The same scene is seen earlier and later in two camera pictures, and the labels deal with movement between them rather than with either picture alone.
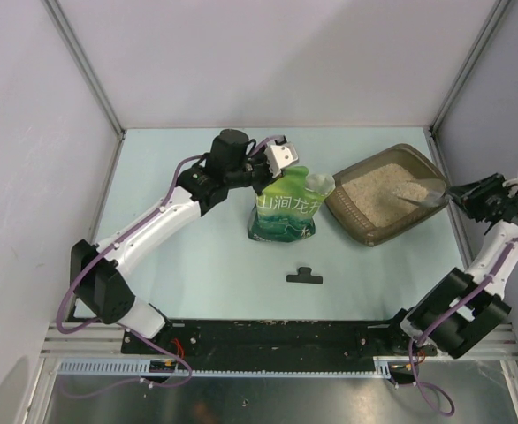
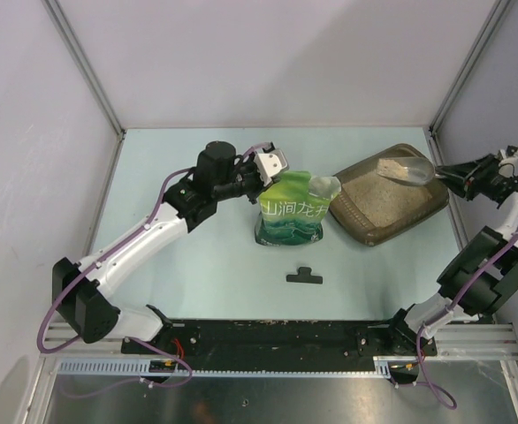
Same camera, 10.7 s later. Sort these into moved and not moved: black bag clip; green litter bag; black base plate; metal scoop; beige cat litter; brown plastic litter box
Moved: metal scoop; green litter bag
Not moved: beige cat litter; black base plate; brown plastic litter box; black bag clip
